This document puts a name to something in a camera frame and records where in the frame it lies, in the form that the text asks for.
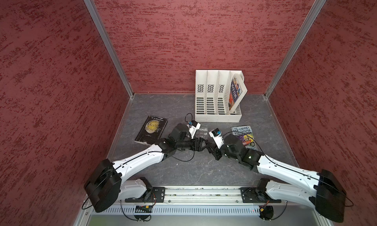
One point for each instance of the right corner aluminium profile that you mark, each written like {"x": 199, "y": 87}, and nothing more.
{"x": 300, "y": 36}

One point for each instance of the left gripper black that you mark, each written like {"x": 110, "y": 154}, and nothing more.
{"x": 199, "y": 147}

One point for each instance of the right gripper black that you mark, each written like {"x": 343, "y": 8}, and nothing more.
{"x": 216, "y": 153}

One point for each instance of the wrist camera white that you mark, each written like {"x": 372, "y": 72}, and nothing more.
{"x": 193, "y": 126}
{"x": 216, "y": 135}

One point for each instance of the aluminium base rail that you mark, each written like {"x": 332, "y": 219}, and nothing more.
{"x": 203, "y": 195}

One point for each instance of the blue book in organizer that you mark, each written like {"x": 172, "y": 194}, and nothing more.
{"x": 237, "y": 92}

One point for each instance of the left corner aluminium profile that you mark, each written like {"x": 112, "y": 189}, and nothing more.
{"x": 92, "y": 9}

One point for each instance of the black hardcover Maugham book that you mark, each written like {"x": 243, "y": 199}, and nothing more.
{"x": 151, "y": 130}

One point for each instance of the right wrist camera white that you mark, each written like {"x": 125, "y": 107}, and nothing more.
{"x": 216, "y": 135}

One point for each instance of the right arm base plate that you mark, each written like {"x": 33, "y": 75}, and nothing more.
{"x": 252, "y": 195}

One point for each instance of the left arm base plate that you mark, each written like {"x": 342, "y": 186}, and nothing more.
{"x": 152, "y": 195}

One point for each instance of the Treehouse paperback book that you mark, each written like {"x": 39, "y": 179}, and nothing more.
{"x": 245, "y": 134}

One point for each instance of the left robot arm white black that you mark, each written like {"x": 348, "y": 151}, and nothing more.
{"x": 110, "y": 181}

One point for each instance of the corner aluminium profile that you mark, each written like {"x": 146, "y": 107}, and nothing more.
{"x": 300, "y": 36}
{"x": 92, "y": 9}

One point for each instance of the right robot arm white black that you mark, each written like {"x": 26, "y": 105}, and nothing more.
{"x": 321, "y": 191}

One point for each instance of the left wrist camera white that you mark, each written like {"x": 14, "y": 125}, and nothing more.
{"x": 193, "y": 126}

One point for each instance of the white magazine file organizer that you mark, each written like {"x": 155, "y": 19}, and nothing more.
{"x": 212, "y": 92}

